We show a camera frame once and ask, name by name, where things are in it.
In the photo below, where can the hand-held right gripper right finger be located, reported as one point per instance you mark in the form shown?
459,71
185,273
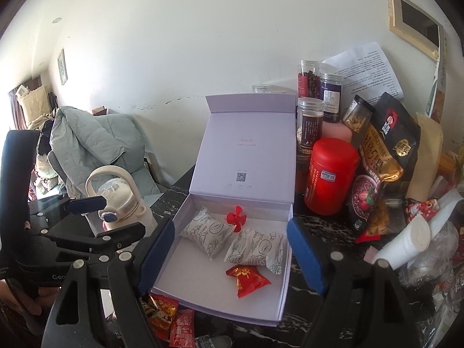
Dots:
304,257

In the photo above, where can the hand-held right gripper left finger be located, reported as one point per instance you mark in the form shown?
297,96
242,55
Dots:
157,255

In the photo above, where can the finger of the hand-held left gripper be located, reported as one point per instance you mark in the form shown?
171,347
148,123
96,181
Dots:
87,205
123,235

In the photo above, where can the white patterned pastry packet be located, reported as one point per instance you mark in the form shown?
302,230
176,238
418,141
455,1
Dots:
206,232
255,250

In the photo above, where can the red cartoon snack packet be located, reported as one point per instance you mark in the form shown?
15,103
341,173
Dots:
161,311

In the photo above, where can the red gold candy packet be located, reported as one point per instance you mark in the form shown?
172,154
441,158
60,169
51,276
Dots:
248,279

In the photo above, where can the red ketchup sachet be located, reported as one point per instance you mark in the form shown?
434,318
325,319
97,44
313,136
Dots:
182,328

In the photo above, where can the lavender gift box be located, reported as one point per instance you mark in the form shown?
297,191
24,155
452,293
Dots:
239,145

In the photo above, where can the person's left hand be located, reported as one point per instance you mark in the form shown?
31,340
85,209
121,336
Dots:
21,295

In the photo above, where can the white cartoon water bottle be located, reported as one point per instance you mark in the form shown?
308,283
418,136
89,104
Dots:
119,203

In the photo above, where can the grey-green puffer jacket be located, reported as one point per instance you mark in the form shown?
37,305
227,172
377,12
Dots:
98,141

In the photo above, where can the small pink block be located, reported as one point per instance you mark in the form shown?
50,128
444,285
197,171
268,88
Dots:
372,255

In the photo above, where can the orange red snack bag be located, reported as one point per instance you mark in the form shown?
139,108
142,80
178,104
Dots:
380,224

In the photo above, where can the dark jar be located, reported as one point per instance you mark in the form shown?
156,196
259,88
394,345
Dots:
301,174

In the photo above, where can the red tea canister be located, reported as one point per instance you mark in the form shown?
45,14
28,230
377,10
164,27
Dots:
330,177

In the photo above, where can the white paper roll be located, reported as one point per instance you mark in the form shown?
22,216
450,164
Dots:
402,243

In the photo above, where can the pink bottle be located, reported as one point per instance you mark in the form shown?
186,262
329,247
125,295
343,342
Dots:
337,132

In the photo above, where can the clear jar brown label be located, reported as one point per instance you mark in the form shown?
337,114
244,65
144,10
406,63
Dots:
310,125

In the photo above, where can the clear plastic bag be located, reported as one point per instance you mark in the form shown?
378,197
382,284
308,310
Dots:
438,257

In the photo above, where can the black gold food bag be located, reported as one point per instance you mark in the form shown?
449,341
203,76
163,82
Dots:
389,145

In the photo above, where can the clear jar yellow contents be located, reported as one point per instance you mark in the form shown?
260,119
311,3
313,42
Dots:
357,114

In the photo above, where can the brown paper bag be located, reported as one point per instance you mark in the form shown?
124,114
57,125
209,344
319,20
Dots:
426,159

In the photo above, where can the clear jar purple label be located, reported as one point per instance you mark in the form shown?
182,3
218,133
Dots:
330,98

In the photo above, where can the empty clear jar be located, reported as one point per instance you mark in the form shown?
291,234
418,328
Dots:
268,89

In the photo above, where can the clear jar dried red flowers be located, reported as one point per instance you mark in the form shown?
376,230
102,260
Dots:
309,79

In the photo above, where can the printed paper sheet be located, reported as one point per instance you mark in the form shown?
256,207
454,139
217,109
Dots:
369,72

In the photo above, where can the tall printed paper sleeve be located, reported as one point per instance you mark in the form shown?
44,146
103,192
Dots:
438,79

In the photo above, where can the small wall picture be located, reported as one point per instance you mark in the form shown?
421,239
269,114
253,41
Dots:
62,66

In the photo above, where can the light wooden picture frame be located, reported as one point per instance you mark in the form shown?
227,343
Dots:
415,21

